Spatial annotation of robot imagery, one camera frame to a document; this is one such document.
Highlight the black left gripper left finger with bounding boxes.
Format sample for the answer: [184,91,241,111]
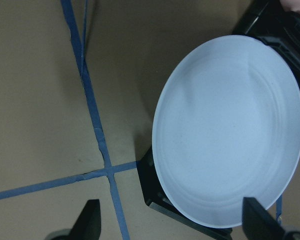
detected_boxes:
[46,199,100,240]

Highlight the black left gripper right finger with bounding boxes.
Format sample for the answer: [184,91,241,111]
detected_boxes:
[242,197,300,240]

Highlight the blue plate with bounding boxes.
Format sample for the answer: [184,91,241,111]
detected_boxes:
[152,35,300,228]

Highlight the pink plate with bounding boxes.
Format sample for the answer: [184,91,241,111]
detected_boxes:
[280,0,300,13]

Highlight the black dish rack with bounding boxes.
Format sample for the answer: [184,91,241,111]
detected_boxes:
[136,0,300,240]

